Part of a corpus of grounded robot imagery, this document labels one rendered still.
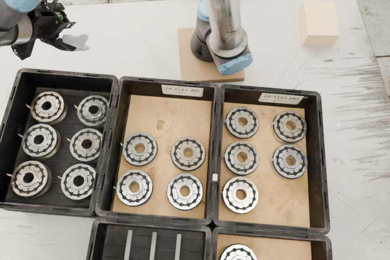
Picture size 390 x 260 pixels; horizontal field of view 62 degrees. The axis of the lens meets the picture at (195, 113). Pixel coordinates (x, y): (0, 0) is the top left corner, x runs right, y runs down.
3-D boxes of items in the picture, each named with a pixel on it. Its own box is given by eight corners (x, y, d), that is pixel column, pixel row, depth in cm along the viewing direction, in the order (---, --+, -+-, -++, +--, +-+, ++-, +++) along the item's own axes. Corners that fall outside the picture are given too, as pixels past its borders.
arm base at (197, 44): (187, 31, 126) (187, 14, 117) (224, 26, 127) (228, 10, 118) (193, 64, 121) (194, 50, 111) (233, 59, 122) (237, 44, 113)
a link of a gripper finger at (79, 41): (102, 45, 86) (72, 30, 79) (88, 58, 88) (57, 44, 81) (100, 37, 87) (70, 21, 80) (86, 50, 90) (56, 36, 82)
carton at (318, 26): (297, 13, 134) (303, 0, 127) (325, 13, 134) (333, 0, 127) (302, 46, 128) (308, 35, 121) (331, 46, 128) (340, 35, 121)
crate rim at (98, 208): (120, 78, 98) (119, 75, 96) (219, 86, 98) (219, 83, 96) (96, 216, 84) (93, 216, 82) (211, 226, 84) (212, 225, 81)
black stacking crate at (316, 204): (216, 100, 107) (220, 84, 96) (306, 107, 107) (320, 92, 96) (209, 226, 93) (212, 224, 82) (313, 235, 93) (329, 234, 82)
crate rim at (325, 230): (219, 86, 98) (220, 83, 96) (318, 94, 98) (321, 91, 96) (211, 226, 84) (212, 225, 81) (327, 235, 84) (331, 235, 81)
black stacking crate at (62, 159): (36, 85, 107) (19, 68, 97) (125, 92, 107) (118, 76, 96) (1, 209, 93) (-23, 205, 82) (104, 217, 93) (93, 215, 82)
